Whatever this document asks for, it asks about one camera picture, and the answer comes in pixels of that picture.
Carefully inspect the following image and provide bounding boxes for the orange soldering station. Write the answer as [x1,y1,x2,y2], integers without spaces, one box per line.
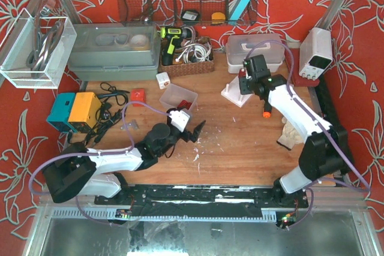
[68,92,101,134]

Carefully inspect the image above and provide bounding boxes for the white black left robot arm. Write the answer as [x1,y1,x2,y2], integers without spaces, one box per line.
[41,121,206,203]

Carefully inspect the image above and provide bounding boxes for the white power adapter cube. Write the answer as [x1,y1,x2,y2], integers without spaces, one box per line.
[156,72,170,90]

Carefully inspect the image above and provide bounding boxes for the grey plastic storage box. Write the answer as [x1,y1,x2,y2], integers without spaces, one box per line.
[68,23,161,82]

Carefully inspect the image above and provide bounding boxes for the small metal bracket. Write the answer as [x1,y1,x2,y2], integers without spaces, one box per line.
[121,119,139,130]

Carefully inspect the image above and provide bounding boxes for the blue white pack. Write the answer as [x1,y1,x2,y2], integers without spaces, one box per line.
[228,0,251,25]

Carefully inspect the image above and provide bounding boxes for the teal box device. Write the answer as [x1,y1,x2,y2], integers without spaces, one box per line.
[46,92,76,132]

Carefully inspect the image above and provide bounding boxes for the white coiled cable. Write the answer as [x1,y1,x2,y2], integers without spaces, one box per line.
[175,43,212,64]

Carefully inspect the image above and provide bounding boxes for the white bench power supply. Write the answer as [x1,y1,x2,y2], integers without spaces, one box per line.
[299,28,332,81]

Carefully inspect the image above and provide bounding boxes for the black tangled cables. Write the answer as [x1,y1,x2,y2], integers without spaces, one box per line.
[67,81,133,149]

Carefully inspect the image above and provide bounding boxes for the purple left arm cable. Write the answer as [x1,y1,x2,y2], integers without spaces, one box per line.
[28,101,172,227]

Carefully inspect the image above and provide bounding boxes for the orange black handle screwdriver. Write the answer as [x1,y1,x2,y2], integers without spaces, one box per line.
[262,101,272,118]

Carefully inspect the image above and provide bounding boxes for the green black cordless drill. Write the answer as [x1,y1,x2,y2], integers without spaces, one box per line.
[160,26,193,66]

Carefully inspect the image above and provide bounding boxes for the red cube box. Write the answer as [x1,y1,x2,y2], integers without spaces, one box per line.
[130,88,146,107]

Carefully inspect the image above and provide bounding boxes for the clear plastic spring tray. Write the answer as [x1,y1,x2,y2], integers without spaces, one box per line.
[159,83,198,113]

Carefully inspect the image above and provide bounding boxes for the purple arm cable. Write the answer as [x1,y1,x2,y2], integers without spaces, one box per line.
[28,101,172,227]
[247,40,371,227]

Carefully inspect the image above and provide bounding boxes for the clear acrylic wall box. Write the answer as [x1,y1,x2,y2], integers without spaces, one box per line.
[1,9,77,89]

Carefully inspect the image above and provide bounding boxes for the yellow tape measure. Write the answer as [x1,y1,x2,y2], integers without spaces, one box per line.
[211,12,226,25]

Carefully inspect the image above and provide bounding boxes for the white clear lidded case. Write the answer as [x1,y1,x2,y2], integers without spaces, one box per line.
[226,34,285,74]

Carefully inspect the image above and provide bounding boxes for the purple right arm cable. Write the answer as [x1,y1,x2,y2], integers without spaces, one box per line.
[247,40,371,227]

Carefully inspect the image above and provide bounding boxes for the grey slotted cable duct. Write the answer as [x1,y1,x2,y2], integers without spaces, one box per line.
[50,206,277,224]

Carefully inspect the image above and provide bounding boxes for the brown wicker basket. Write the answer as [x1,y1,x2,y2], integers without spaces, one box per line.
[159,52,215,77]

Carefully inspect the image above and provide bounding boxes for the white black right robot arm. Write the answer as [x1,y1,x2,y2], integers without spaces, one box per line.
[239,55,353,206]

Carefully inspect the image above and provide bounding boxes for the white peg base plate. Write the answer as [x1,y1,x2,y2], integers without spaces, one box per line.
[221,76,253,108]

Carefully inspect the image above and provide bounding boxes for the grey coiled hose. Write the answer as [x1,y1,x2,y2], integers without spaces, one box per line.
[26,13,65,77]

